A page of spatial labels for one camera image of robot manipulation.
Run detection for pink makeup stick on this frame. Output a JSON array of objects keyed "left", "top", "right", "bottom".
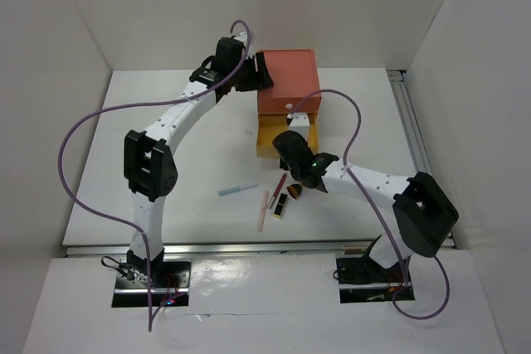
[{"left": 256, "top": 191, "right": 270, "bottom": 232}]

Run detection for light blue makeup pencil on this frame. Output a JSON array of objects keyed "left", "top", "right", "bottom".
[{"left": 217, "top": 183, "right": 259, "bottom": 196}]

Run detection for small black kabuki brush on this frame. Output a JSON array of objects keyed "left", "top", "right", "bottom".
[{"left": 286, "top": 183, "right": 303, "bottom": 199}]

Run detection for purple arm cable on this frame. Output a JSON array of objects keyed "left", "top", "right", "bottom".
[
  {"left": 288, "top": 88, "right": 451, "bottom": 321},
  {"left": 60, "top": 18, "right": 254, "bottom": 332}
]

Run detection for black gold lipstick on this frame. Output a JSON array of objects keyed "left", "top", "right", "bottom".
[{"left": 272, "top": 193, "right": 288, "bottom": 219}]

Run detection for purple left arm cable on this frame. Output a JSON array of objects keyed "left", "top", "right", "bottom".
[{"left": 60, "top": 18, "right": 254, "bottom": 332}]

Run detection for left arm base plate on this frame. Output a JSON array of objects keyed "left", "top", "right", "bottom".
[{"left": 110, "top": 257, "right": 192, "bottom": 308}]

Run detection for coral three-tier drawer organizer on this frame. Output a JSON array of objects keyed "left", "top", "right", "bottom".
[{"left": 257, "top": 49, "right": 320, "bottom": 114}]

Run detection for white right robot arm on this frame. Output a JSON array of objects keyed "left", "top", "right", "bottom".
[{"left": 273, "top": 130, "right": 459, "bottom": 281}]

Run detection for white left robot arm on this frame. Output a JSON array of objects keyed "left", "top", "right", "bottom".
[{"left": 124, "top": 32, "right": 274, "bottom": 287}]

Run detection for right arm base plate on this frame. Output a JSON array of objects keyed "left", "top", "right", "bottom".
[{"left": 332, "top": 257, "right": 415, "bottom": 304}]

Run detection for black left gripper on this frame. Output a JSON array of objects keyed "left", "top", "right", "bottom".
[{"left": 230, "top": 53, "right": 273, "bottom": 94}]

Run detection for red lip gloss wand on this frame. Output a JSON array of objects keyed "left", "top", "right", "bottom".
[{"left": 267, "top": 172, "right": 287, "bottom": 209}]

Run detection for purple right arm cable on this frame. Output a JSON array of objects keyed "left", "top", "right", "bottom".
[{"left": 288, "top": 88, "right": 451, "bottom": 321}]

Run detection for aluminium front rail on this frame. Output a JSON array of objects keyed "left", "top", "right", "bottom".
[{"left": 64, "top": 237, "right": 457, "bottom": 258}]

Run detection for yellow drawer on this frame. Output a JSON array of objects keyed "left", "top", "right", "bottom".
[{"left": 256, "top": 113, "right": 319, "bottom": 158}]

